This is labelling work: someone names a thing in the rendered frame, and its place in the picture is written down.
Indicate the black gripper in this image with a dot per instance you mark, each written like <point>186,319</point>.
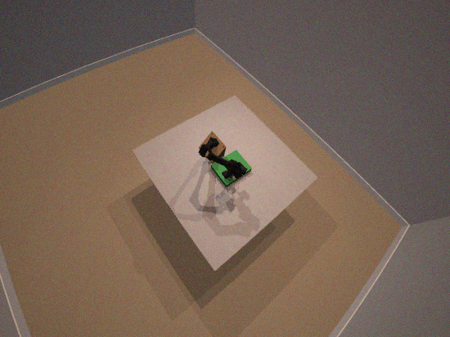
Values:
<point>226,174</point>

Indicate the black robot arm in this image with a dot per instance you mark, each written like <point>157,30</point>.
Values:
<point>231,165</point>

